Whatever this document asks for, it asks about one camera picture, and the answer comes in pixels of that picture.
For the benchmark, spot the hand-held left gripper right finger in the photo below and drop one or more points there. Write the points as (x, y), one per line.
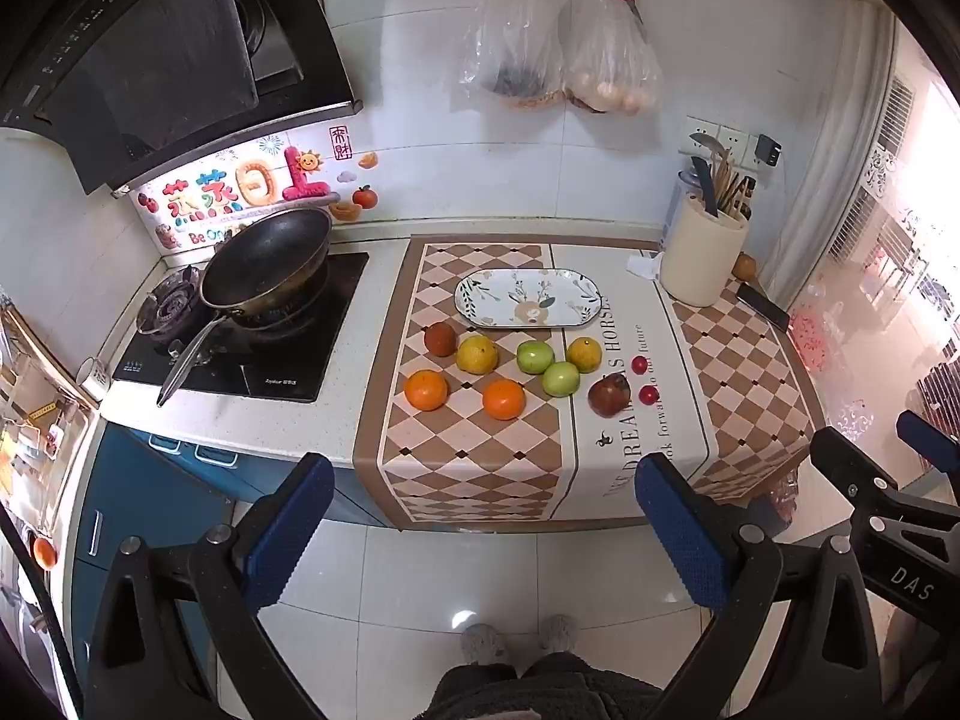
(682, 532)

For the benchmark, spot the white wall sockets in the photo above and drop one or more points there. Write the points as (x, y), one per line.
(731, 139)

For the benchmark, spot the white window grille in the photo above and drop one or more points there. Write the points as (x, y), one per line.
(900, 187)

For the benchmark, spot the black range hood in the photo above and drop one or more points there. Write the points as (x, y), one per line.
(150, 52)

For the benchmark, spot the colourful wall decal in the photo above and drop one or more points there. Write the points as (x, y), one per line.
(255, 184)

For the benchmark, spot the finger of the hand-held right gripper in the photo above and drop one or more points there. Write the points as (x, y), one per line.
(930, 435)
(851, 465)

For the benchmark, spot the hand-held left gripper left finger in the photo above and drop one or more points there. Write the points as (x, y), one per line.
(289, 532)

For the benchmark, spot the small brown fruit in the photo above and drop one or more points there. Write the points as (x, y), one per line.
(744, 266)

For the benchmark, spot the white curtain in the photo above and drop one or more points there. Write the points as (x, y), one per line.
(844, 142)

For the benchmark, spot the black phone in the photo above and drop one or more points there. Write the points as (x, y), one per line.
(763, 306)

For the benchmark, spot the white cup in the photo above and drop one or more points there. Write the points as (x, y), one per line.
(94, 379)

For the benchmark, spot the oval floral plate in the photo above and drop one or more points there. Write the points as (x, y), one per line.
(525, 300)

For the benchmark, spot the orange fruit magnet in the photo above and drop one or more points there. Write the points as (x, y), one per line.
(45, 553)

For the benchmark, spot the person's grey slippers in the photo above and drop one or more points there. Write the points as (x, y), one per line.
(517, 637)

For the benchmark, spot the cream utensil holder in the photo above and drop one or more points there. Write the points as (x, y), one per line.
(701, 255)

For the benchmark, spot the dark red apple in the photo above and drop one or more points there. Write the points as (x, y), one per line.
(608, 396)

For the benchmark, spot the green apple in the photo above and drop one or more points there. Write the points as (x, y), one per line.
(560, 379)
(535, 357)

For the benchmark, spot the black gas stove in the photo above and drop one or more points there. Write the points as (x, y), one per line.
(300, 360)

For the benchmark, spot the plastic bag of eggs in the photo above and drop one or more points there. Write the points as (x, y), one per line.
(611, 60)

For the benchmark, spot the dark rust-red fruit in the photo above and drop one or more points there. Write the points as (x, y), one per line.
(440, 339)

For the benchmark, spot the plastic bag with dark goods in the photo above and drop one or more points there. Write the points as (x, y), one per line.
(517, 52)

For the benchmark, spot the blue cabinet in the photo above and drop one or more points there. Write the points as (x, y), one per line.
(135, 510)

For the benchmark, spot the black plug adapter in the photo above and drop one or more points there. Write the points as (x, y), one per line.
(767, 148)

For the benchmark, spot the person's legs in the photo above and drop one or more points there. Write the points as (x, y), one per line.
(540, 690)

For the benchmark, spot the checkered table mat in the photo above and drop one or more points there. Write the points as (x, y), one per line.
(480, 465)

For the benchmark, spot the wooden chopsticks bundle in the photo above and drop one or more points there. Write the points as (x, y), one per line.
(724, 180)

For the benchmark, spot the white paper tissue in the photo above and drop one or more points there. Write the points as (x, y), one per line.
(643, 266)

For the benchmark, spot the red patterned plastic bag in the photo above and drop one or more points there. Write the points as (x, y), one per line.
(808, 337)

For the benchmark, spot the yellow orange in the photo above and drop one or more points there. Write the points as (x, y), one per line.
(478, 355)
(585, 355)

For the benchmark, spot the black wok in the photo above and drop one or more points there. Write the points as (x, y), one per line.
(262, 262)

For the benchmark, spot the metal ladle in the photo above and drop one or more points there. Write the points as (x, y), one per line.
(705, 144)

